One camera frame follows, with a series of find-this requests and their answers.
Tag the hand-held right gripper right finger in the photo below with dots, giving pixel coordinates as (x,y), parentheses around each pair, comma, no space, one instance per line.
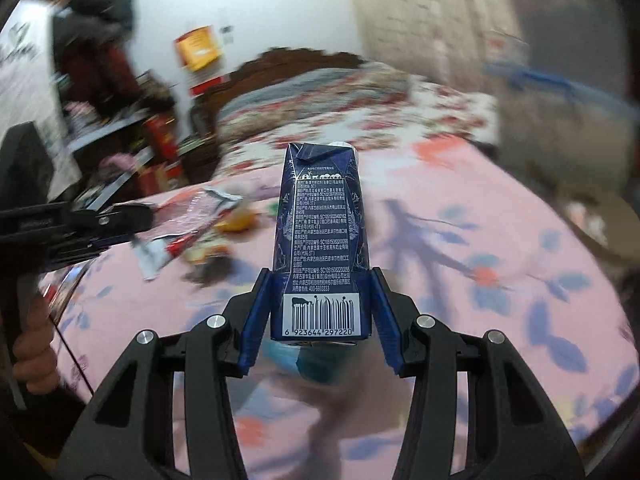
(387,320)

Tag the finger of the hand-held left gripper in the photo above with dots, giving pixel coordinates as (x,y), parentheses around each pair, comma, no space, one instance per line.
(85,250)
(120,217)

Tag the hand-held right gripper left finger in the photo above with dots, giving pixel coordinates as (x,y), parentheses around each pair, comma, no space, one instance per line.
(257,320)

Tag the white and red wrapper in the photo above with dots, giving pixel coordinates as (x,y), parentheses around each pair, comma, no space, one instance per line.
(160,255)

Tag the red and silver foil wrapper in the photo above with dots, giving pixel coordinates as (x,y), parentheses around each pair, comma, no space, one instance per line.
(195,210)

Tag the dark blue milk carton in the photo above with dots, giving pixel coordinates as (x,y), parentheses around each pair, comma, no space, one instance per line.
(320,230)

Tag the person's left hand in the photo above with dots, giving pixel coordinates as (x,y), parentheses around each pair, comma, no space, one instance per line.
(37,355)

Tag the red paper bag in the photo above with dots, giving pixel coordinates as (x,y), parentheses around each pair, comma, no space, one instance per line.
(162,177)

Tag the yellow and green snack packet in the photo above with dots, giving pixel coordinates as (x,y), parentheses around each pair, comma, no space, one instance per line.
(207,251)

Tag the red gift box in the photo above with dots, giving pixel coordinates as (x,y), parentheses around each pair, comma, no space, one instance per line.
(161,137)

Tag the white printed cloth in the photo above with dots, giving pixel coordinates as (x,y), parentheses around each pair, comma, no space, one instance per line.
(22,75)

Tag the dark wooden nightstand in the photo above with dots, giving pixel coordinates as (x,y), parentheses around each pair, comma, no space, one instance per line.
(200,160)

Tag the yellow crumpled wrapper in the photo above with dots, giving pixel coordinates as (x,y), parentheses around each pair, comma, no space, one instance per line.
(236,221)

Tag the dark hanging clothes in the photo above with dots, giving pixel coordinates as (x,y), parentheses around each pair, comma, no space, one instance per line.
(95,35)

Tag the pink printed bedsheet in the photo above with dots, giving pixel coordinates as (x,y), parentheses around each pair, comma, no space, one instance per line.
(500,220)

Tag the white floral bedsheet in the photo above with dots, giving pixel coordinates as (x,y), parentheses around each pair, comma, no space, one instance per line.
(350,120)

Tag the carved wooden headboard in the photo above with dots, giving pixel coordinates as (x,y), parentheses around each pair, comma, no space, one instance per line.
(280,57)

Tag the floral patchwork quilt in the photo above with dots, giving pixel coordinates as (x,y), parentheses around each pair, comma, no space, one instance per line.
(310,87)

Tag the blue lid storage box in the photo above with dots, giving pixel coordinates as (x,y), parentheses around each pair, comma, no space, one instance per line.
(560,135)

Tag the beige leaf print curtain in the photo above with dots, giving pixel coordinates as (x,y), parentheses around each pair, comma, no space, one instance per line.
(425,10)

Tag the teal lid storage box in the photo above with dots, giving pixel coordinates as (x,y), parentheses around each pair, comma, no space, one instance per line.
(565,20)

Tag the orange wall calendar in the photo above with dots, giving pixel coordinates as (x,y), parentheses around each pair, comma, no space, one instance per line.
(197,50)

